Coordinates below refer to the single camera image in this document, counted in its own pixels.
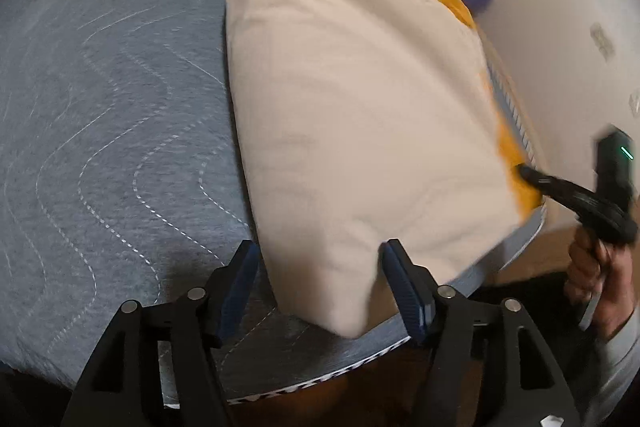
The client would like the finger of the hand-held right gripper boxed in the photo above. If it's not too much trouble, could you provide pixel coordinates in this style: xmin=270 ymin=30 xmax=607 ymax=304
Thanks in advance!
xmin=516 ymin=163 xmax=599 ymax=214

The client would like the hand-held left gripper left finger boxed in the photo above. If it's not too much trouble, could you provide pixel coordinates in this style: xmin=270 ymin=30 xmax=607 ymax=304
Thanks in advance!
xmin=60 ymin=239 xmax=261 ymax=427

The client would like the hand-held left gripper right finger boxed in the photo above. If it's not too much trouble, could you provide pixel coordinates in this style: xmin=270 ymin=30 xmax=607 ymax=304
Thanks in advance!
xmin=378 ymin=239 xmax=583 ymax=427

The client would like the beige and orange jacket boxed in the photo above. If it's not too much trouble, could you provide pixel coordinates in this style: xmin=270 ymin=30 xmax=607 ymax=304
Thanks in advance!
xmin=224 ymin=0 xmax=544 ymax=341

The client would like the person's right forearm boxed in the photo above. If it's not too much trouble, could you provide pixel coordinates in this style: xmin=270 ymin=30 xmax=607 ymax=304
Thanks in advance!
xmin=570 ymin=311 xmax=640 ymax=427

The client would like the person's right hand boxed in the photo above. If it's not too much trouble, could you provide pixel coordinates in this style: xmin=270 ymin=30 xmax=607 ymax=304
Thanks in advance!
xmin=564 ymin=224 xmax=639 ymax=343

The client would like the grey quilted bed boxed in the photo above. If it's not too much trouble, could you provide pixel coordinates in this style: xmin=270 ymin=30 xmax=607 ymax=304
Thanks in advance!
xmin=0 ymin=0 xmax=551 ymax=406

